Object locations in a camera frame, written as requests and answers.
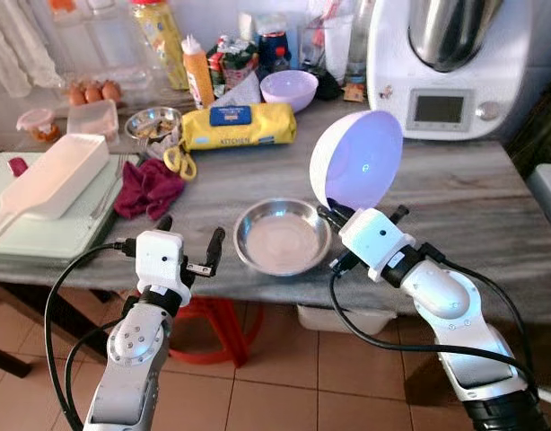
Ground lavender plastic bowl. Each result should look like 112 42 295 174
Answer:
309 110 405 212
260 70 319 113

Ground maroon cloth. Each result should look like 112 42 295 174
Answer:
112 158 187 221

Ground red plastic stool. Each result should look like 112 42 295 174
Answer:
163 296 263 367

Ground grey top wooden table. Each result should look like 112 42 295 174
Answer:
0 85 551 326

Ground stainless steel plate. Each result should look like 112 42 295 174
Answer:
232 198 333 277

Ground white storage box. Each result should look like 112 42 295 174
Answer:
298 305 398 335

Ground small stainless steel bowl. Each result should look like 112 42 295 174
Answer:
125 106 183 143

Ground yellow kitchen wipes pack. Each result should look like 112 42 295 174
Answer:
181 101 298 151

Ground white plastic scoop container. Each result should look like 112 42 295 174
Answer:
0 133 111 248

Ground pale green tray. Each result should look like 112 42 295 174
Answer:
0 151 142 266

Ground clear plastic food box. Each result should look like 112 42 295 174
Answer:
66 100 120 140

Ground small black object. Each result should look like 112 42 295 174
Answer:
313 70 345 101

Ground white kitchen cooking machine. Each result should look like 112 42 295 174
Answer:
367 0 534 142

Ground white folded paper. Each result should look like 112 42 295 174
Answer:
222 72 264 107

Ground orange sauce bottle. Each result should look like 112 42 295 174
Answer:
181 36 215 110

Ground pale grey plastic container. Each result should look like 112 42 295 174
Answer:
527 163 551 216

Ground pink lidded plastic tub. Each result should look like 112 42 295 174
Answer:
15 108 59 145

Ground dark blue can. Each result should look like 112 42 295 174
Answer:
258 31 291 75

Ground red green snack packet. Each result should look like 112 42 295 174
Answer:
208 36 260 91

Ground yellow jar with red cap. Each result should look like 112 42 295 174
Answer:
132 0 188 91

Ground clear plastic bottle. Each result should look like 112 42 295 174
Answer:
49 0 88 73
87 0 133 77

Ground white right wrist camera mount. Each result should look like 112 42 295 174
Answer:
338 208 417 281

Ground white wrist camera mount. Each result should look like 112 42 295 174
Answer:
135 230 188 302
338 208 417 281

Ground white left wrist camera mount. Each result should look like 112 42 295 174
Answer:
135 230 188 302

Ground yellow handled scissors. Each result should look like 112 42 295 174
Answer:
163 144 197 182

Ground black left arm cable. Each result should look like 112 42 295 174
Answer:
44 238 138 431
64 319 128 431

